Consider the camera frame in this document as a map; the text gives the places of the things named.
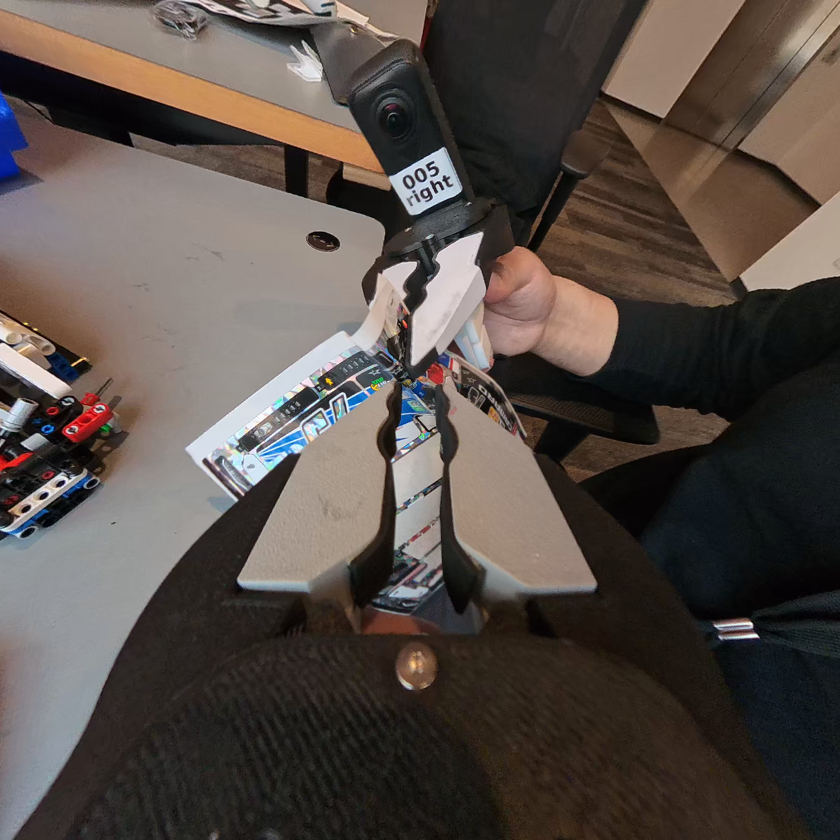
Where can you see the wood-edged grey table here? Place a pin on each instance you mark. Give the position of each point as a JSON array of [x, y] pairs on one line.
[[216, 72]]

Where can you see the black mesh-back chair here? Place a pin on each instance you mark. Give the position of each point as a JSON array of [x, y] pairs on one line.
[[525, 98]]

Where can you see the holographic sticker sheet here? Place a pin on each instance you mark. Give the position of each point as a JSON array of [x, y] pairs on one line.
[[289, 420]]

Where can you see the clear plastic bag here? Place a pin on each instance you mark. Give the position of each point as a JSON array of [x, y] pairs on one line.
[[178, 16]]

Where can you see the dark grey flat plate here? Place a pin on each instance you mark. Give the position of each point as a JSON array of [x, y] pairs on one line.
[[341, 52]]

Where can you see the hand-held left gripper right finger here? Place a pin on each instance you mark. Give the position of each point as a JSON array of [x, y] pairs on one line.
[[512, 525]]

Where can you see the white plastic piece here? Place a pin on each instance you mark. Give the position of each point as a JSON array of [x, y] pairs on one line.
[[307, 62]]

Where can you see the grey desk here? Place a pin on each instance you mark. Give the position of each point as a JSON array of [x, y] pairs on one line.
[[164, 275]]

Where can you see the black armrest chair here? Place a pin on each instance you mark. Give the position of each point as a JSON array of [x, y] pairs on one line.
[[590, 413]]

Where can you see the printed paper sheets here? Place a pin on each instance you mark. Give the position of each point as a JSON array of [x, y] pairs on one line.
[[289, 10]]

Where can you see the person's dark clothing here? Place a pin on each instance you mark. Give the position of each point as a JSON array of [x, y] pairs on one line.
[[754, 512]]

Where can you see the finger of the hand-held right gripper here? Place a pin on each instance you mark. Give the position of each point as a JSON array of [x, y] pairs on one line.
[[453, 295], [397, 279]]

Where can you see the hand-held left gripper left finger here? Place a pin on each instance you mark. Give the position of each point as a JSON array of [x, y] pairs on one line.
[[328, 512]]

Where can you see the blue plastic bin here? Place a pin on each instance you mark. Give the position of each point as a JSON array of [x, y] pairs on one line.
[[8, 144]]

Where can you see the brick-built toy race car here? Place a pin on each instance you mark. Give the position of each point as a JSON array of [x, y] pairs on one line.
[[46, 459]]

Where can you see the person's right forearm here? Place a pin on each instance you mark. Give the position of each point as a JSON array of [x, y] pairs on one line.
[[689, 354]]

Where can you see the person's right hand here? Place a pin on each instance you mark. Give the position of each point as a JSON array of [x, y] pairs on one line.
[[525, 308]]

